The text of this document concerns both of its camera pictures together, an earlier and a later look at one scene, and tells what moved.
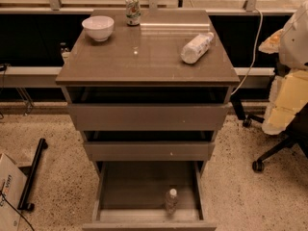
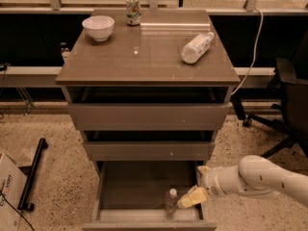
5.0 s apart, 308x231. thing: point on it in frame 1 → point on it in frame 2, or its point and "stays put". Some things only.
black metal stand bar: [31, 176] stays put
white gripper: [295, 45] → [210, 180]
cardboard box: [12, 186] stays put
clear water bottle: [171, 202] stays put
